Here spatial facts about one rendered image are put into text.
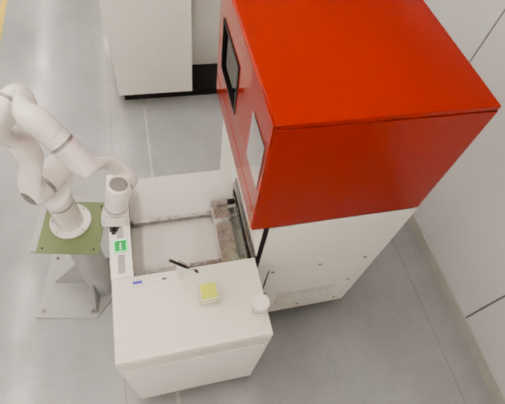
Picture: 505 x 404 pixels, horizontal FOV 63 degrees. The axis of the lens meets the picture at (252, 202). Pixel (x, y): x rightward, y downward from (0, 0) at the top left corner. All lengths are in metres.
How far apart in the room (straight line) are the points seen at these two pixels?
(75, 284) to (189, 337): 1.36
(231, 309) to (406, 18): 1.30
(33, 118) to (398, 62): 1.17
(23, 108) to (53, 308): 1.70
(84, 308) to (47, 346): 0.29
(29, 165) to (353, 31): 1.26
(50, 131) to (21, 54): 3.11
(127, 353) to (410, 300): 2.04
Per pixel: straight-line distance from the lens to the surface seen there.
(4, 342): 2.96
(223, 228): 2.02
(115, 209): 1.57
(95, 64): 4.26
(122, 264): 1.88
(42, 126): 1.44
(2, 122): 1.55
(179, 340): 1.73
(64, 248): 2.12
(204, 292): 1.72
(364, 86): 1.36
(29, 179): 1.78
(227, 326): 1.75
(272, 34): 1.46
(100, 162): 1.51
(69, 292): 2.92
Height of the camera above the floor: 2.64
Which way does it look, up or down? 56 degrees down
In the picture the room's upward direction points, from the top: 12 degrees clockwise
